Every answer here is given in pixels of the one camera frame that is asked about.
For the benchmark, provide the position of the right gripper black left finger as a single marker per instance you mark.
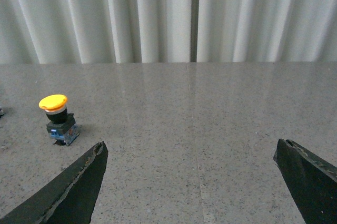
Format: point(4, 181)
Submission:
point(68, 198)

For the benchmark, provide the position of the white pleated curtain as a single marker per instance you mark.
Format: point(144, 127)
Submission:
point(147, 31)

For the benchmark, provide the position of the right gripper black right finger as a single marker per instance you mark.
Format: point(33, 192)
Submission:
point(310, 180)

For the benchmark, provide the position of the yellow mushroom push button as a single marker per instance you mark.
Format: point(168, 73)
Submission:
point(62, 126)

